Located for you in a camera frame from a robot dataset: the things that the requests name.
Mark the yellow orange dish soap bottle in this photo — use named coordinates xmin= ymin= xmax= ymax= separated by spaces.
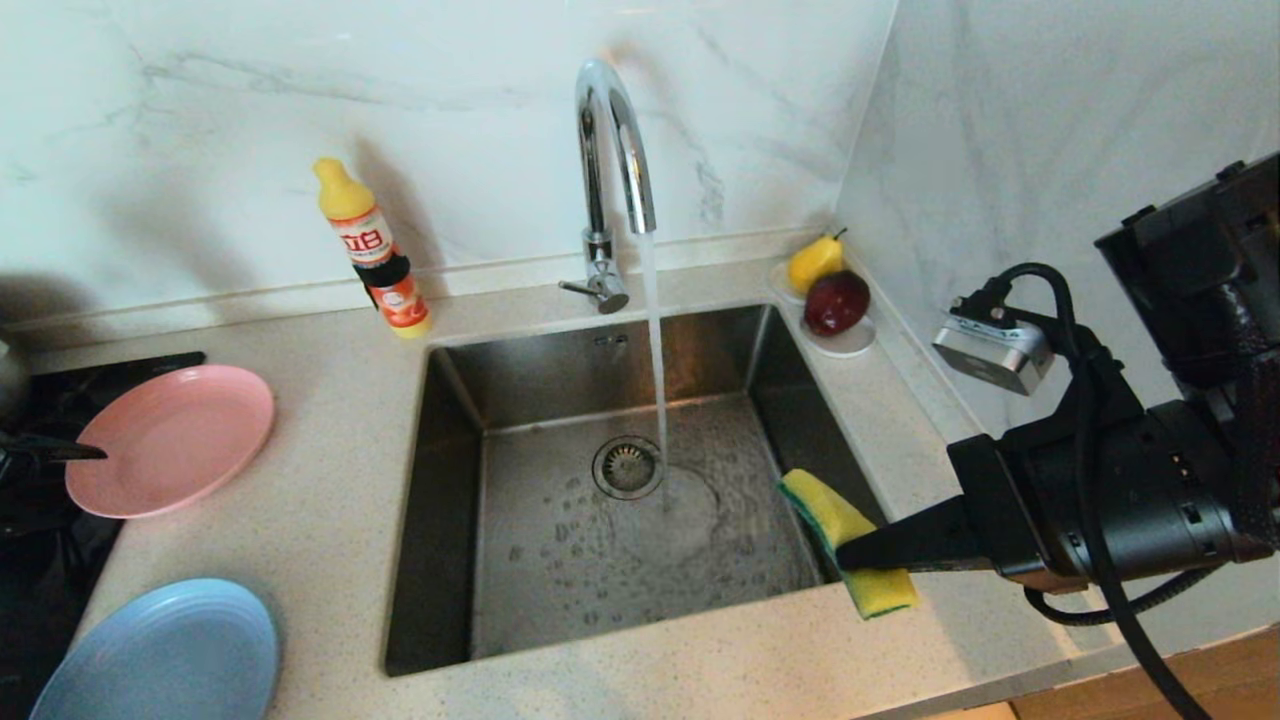
xmin=313 ymin=158 xmax=434 ymax=339

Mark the black gripper power cable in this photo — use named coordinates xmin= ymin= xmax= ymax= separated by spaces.
xmin=1022 ymin=565 xmax=1221 ymax=628

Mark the dark red apple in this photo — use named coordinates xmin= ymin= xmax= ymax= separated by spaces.
xmin=802 ymin=271 xmax=870 ymax=338

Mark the small white dish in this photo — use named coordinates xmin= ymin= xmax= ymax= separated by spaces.
xmin=768 ymin=260 xmax=877 ymax=359

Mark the metal sink drain strainer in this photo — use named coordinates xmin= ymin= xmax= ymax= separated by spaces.
xmin=592 ymin=435 xmax=666 ymax=501

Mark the stainless steel sink basin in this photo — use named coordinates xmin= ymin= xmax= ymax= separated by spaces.
xmin=385 ymin=303 xmax=911 ymax=676

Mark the light blue plate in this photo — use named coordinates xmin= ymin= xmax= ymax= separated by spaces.
xmin=30 ymin=578 xmax=281 ymax=720

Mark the silver kettle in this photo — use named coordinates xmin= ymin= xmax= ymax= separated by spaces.
xmin=0 ymin=340 xmax=31 ymax=426

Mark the light wooden cabinet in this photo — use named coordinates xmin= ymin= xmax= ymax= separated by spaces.
xmin=1010 ymin=622 xmax=1280 ymax=720

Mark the yellow green sponge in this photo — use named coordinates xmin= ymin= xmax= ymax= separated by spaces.
xmin=778 ymin=468 xmax=919 ymax=621

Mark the pink plate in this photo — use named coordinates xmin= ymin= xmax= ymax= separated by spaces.
xmin=65 ymin=365 xmax=276 ymax=519

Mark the yellow pear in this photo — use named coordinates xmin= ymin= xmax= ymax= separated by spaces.
xmin=787 ymin=228 xmax=847 ymax=296

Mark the black glass cooktop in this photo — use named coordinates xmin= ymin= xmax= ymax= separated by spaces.
xmin=0 ymin=352 xmax=206 ymax=720

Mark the chrome gooseneck faucet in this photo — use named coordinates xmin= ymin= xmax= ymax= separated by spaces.
xmin=558 ymin=58 xmax=658 ymax=316

